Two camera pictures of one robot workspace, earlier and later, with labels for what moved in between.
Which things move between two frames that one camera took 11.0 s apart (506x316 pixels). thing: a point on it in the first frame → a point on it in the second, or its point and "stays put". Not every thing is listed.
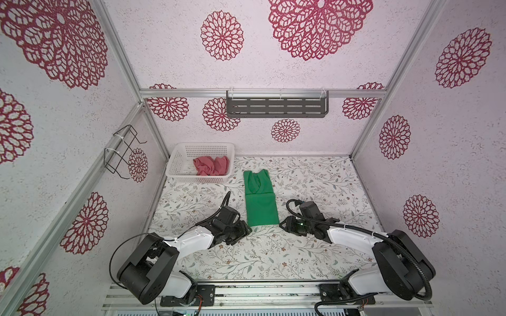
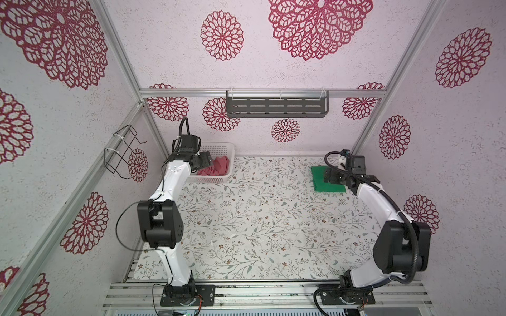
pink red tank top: x=207 y=166 stays put
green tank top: x=261 y=206 → x=319 y=183
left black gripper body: x=235 y=232 → x=203 y=160
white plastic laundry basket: x=180 y=166 stays put
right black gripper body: x=298 y=227 → x=335 y=176
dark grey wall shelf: x=277 y=107 stays put
